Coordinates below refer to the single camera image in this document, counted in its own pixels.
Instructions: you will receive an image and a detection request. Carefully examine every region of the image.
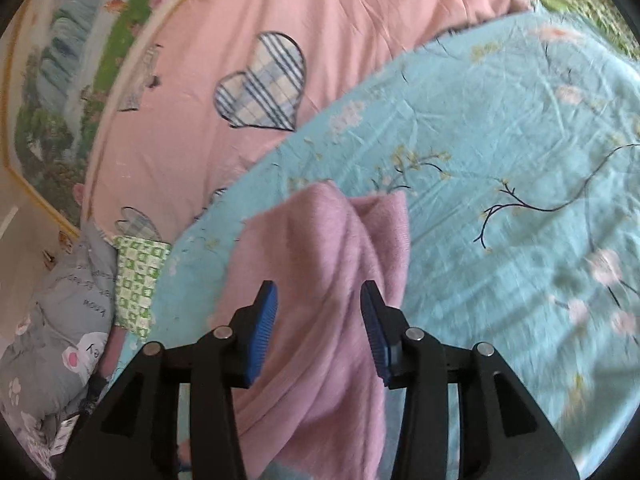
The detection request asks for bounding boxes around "teal floral bedsheet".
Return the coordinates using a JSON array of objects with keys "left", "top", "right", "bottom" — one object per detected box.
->
[{"left": 120, "top": 10, "right": 640, "bottom": 480}]

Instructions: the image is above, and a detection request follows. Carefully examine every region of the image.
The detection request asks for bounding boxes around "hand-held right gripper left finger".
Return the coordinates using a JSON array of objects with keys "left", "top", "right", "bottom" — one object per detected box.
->
[{"left": 55, "top": 280, "right": 279, "bottom": 480}]

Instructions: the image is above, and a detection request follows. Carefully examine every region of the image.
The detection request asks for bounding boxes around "purple knit sweater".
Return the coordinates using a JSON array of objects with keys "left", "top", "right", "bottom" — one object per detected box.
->
[{"left": 207, "top": 180, "right": 412, "bottom": 480}]

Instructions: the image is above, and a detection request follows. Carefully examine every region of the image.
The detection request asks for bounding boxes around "grey printed pillow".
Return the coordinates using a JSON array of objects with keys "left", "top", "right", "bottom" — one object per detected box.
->
[{"left": 0, "top": 220, "right": 121, "bottom": 463}]

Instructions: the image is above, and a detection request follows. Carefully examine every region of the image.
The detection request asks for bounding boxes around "green checkered pillow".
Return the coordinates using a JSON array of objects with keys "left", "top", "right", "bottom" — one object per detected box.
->
[
  {"left": 532, "top": 0, "right": 640, "bottom": 61},
  {"left": 114, "top": 235, "right": 172, "bottom": 342}
]

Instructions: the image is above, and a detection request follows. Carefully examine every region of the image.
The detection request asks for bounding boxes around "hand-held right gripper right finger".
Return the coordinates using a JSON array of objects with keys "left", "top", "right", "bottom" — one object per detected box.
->
[{"left": 360, "top": 280, "right": 583, "bottom": 480}]

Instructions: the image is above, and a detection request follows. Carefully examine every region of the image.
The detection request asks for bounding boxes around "landscape wall poster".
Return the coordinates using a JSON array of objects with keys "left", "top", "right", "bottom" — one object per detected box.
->
[{"left": 0, "top": 0, "right": 221, "bottom": 233}]

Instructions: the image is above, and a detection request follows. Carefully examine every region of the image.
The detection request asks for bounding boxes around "pink quilt with plaid hearts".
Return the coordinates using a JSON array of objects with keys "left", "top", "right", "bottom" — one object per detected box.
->
[{"left": 80, "top": 0, "right": 536, "bottom": 242}]

